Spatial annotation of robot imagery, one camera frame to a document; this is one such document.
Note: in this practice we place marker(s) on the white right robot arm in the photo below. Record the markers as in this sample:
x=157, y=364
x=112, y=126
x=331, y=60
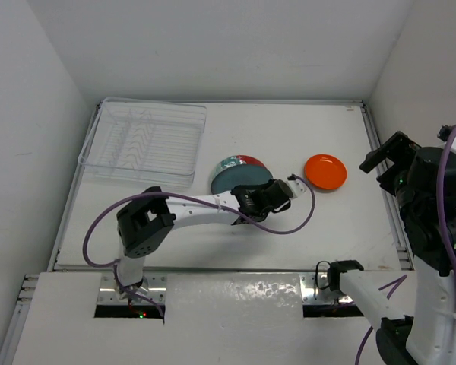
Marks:
x=429, y=335

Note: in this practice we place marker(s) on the white wire dish rack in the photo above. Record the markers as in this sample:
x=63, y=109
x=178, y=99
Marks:
x=152, y=143

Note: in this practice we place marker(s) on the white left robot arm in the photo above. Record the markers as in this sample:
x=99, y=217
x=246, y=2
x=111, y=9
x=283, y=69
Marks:
x=144, y=223

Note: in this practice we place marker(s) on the dark green rimmed plate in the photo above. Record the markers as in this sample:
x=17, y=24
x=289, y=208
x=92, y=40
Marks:
x=226, y=178

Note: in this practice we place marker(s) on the red plate with teal flower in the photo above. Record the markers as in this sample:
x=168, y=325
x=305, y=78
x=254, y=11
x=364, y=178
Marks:
x=233, y=161

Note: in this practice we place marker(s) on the orange plastic plate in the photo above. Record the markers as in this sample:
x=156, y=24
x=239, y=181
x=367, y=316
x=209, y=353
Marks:
x=325, y=171

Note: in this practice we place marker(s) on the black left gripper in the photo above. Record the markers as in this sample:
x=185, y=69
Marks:
x=259, y=186

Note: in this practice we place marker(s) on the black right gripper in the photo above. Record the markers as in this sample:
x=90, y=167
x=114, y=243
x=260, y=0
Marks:
x=398, y=147

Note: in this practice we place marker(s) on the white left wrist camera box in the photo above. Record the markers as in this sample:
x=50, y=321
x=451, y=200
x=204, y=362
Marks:
x=297, y=187

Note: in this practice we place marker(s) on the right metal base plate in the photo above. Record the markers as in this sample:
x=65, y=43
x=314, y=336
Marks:
x=315, y=290

